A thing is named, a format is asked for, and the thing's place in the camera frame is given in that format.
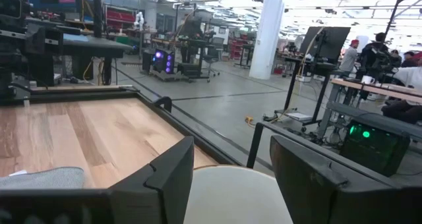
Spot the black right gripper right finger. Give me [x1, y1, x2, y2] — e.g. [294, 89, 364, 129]
[270, 134, 406, 224]

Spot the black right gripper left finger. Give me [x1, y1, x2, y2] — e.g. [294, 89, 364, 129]
[110, 136, 195, 224]

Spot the tall teal cup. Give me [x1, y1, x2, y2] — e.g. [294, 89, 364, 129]
[183, 164, 294, 224]

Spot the black computer green light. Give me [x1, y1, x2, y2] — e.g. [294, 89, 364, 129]
[339, 116, 411, 178]

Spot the black table clamp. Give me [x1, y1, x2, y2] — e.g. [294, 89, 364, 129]
[152, 96, 173, 113]

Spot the wooden workbench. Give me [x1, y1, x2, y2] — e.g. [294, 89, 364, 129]
[330, 78, 422, 104]

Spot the grey folded cloth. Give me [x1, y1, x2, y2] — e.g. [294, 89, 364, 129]
[0, 166, 86, 190]

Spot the white mug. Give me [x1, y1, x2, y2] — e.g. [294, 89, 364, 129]
[361, 74, 377, 86]

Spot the black computer tower with lights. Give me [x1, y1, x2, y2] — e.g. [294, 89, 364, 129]
[151, 48, 176, 75]

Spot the person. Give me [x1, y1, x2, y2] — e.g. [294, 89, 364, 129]
[359, 32, 390, 80]
[338, 39, 360, 74]
[380, 65, 422, 125]

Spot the black monitor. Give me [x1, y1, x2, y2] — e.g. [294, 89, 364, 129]
[299, 26, 351, 63]

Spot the black workbench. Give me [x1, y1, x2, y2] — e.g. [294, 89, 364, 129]
[61, 34, 133, 86]

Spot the white round pillar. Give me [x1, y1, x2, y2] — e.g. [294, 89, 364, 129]
[248, 0, 286, 81]

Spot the blue mat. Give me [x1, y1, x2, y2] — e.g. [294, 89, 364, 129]
[62, 33, 90, 43]

